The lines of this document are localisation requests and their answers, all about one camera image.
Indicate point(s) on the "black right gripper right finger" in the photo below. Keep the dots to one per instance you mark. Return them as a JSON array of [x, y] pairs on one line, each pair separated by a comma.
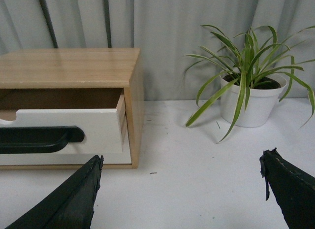
[[293, 189]]

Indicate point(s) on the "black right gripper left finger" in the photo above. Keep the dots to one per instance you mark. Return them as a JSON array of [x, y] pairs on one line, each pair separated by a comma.
[[70, 205]]

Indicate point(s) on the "white upper drawer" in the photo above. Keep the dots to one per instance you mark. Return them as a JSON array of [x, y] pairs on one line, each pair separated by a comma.
[[104, 128]]

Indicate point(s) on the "wooden drawer cabinet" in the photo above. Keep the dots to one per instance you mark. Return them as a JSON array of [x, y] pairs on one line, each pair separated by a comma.
[[73, 79]]

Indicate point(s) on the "white plant pot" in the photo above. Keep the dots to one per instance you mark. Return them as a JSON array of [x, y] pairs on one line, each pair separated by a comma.
[[260, 105]]

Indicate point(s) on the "green spider plant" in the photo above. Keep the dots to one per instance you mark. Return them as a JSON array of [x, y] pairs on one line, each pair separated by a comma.
[[248, 67]]

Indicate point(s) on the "grey curtain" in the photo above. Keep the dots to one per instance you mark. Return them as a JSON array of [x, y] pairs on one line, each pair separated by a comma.
[[166, 31]]

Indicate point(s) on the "black drawer handle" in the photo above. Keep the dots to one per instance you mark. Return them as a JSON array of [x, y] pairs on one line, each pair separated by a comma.
[[38, 140]]

